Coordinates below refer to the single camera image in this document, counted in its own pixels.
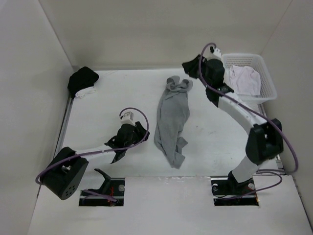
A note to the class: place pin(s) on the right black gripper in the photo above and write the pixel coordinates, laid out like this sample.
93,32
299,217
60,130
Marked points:
190,67

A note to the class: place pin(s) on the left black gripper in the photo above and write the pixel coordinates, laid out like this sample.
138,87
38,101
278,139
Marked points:
141,133

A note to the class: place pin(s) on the grey tank top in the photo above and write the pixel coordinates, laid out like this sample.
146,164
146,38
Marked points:
172,114

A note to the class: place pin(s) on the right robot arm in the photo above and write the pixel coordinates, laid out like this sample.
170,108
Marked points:
264,139

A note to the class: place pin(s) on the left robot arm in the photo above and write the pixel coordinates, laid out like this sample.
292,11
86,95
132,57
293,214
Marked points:
65,172

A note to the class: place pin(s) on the pale pink tank top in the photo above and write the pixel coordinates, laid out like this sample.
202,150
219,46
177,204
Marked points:
245,80

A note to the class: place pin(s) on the white folded tank top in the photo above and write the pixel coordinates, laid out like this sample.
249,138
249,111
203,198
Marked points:
83,92

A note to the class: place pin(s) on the black folded tank top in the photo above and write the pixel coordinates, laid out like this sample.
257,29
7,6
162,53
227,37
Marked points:
83,78

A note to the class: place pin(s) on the white plastic basket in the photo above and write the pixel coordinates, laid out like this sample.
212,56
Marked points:
268,90

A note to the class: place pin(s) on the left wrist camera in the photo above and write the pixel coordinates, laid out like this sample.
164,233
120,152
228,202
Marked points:
127,118

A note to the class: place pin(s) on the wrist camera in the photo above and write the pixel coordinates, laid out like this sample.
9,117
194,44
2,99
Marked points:
216,52
127,118

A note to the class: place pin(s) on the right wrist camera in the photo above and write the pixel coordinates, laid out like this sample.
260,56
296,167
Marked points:
216,52

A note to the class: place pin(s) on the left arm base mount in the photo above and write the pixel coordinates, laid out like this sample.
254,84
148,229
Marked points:
109,194

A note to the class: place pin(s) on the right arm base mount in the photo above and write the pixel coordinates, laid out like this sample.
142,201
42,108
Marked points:
227,192

